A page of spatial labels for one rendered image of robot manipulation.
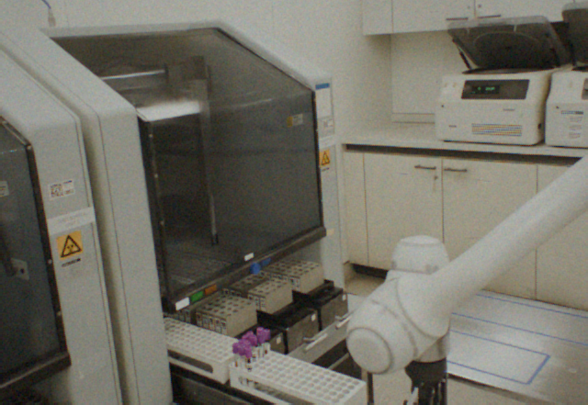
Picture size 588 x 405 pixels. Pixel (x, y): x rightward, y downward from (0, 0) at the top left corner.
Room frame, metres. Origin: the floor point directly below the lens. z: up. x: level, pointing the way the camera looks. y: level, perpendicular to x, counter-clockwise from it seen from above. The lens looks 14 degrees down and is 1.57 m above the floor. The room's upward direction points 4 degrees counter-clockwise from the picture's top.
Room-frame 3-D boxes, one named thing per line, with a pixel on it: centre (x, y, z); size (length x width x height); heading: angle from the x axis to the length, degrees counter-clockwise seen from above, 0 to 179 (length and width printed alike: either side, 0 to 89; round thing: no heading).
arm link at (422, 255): (1.02, -0.20, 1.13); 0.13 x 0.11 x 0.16; 149
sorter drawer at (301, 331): (1.80, 0.25, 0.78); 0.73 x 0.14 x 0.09; 51
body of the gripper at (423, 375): (1.03, -0.21, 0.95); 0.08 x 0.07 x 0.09; 141
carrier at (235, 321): (1.53, 0.17, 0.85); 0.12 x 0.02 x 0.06; 141
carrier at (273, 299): (1.65, 0.07, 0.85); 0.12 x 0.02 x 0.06; 140
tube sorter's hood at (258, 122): (1.74, 0.30, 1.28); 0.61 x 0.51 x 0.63; 141
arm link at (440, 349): (1.03, -0.21, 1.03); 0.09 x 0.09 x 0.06
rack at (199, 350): (1.42, 0.27, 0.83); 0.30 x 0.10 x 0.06; 51
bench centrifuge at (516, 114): (3.57, -1.20, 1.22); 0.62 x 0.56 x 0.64; 139
